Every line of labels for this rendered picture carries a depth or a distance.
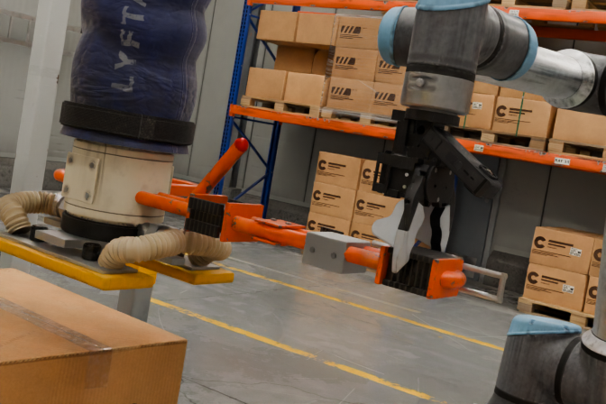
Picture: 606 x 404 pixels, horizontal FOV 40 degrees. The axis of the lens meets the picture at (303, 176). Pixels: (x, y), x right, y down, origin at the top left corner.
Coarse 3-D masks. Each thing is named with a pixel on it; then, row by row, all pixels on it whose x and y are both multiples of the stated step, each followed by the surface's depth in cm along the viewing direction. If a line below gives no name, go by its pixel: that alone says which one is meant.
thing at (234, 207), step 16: (192, 208) 126; (208, 208) 124; (224, 208) 125; (240, 208) 125; (256, 208) 128; (192, 224) 126; (208, 224) 124; (224, 224) 123; (224, 240) 123; (240, 240) 126
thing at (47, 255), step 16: (0, 240) 139; (16, 240) 138; (32, 240) 140; (16, 256) 136; (32, 256) 133; (48, 256) 132; (64, 256) 131; (80, 256) 133; (96, 256) 132; (64, 272) 128; (80, 272) 126; (96, 272) 126; (112, 272) 127; (128, 272) 129; (96, 288) 124; (112, 288) 124; (128, 288) 127; (144, 288) 129
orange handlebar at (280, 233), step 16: (144, 192) 136; (160, 192) 140; (176, 192) 159; (160, 208) 134; (176, 208) 131; (240, 224) 123; (256, 224) 121; (272, 224) 119; (288, 224) 121; (256, 240) 121; (272, 240) 120; (288, 240) 117; (304, 240) 116; (352, 256) 111; (368, 256) 109; (448, 272) 104; (448, 288) 104
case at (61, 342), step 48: (0, 288) 174; (48, 288) 181; (0, 336) 141; (48, 336) 145; (96, 336) 150; (144, 336) 156; (0, 384) 129; (48, 384) 136; (96, 384) 143; (144, 384) 152
